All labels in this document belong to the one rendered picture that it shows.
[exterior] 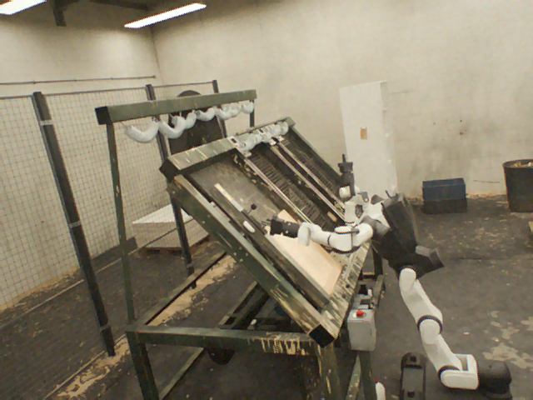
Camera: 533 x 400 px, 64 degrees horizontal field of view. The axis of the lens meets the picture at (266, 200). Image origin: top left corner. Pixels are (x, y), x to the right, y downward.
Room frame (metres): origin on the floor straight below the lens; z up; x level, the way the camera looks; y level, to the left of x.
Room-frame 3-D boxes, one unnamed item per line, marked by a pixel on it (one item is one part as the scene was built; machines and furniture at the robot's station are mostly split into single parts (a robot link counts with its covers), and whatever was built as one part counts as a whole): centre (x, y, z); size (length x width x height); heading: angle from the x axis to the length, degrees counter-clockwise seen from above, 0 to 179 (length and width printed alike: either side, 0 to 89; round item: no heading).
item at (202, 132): (3.36, 0.42, 1.85); 0.80 x 0.06 x 0.80; 157
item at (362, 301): (2.43, -0.49, 0.69); 0.50 x 0.14 x 0.24; 157
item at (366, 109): (6.40, -1.70, 1.03); 0.61 x 0.58 x 2.05; 153
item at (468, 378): (2.27, -0.99, 0.28); 0.21 x 0.20 x 0.13; 67
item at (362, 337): (2.00, -0.38, 0.84); 0.12 x 0.12 x 0.18; 67
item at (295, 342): (3.28, 0.00, 0.41); 2.20 x 1.38 x 0.83; 157
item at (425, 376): (2.28, -0.96, 0.19); 0.64 x 0.52 x 0.33; 67
